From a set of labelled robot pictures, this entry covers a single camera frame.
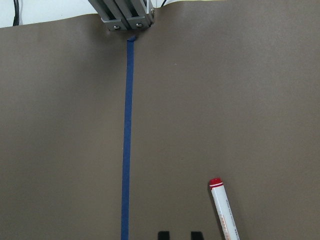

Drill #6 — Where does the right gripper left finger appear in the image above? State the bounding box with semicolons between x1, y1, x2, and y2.
157;231;170;240

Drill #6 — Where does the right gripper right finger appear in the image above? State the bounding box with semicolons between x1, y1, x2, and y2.
190;231;203;240

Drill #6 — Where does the aluminium frame post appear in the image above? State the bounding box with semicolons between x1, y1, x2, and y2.
88;0;155;31

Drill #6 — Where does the red white marker pen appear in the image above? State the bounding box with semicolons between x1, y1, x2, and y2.
208;177;240;240

